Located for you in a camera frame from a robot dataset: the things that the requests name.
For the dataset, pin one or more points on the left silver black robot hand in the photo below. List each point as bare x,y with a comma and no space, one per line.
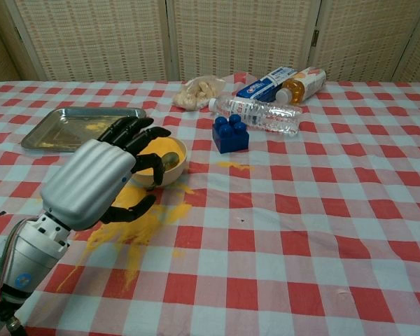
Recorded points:
87,178

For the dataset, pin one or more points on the black spoon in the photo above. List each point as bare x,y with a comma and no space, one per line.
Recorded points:
171,160

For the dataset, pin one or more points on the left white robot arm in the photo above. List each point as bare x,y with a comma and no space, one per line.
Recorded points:
28,255

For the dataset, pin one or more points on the metal tray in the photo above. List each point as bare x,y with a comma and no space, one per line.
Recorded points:
63,129

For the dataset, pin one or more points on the yellow bowl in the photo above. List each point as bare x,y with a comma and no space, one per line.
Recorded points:
176,175

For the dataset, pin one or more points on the large spilled yellow powder pile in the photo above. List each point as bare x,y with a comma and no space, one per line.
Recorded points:
143,231

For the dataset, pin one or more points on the clear bag of snacks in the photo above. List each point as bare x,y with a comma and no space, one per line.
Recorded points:
196,92

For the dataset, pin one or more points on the blue building block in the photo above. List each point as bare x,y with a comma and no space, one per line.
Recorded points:
231,138

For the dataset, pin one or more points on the small yellow powder patch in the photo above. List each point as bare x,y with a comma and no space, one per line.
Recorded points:
239,167

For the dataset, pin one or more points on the clear plastic water bottle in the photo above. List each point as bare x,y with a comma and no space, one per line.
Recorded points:
266,115

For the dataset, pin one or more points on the blue white toothpaste box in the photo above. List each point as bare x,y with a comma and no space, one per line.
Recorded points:
262,85

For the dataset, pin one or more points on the woven folding screen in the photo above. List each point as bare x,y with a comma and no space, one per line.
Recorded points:
231,38

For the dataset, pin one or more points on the red white checkered tablecloth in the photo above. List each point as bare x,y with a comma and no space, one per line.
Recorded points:
283,227

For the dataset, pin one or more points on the orange drink bottle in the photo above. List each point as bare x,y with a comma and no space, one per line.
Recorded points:
301,87

